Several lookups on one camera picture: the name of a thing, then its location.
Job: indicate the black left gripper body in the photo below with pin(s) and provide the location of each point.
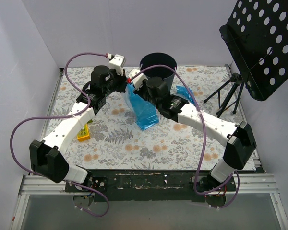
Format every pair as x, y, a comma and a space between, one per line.
121, 81

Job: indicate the blue plastic trash bag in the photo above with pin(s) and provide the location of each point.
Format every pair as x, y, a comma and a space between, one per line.
145, 113

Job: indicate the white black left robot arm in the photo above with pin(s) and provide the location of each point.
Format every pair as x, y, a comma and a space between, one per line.
47, 155

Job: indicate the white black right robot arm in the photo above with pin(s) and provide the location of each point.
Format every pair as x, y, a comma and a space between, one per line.
238, 139

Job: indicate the dark grey trash bin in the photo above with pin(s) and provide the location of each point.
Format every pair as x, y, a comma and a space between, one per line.
163, 59

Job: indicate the floral patterned table mat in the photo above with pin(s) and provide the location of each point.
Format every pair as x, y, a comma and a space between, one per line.
118, 143

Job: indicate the yellow toy block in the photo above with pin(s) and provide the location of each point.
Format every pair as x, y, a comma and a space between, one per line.
84, 133

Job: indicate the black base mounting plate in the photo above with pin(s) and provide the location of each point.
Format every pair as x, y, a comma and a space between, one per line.
146, 185

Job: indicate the black perforated music stand tray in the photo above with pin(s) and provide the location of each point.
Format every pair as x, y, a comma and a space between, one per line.
256, 35

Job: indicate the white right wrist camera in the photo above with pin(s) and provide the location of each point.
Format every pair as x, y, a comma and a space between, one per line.
136, 79

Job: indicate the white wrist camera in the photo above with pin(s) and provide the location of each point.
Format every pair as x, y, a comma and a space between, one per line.
116, 62
136, 79

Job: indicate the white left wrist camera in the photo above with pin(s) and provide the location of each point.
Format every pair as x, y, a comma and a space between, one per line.
116, 62

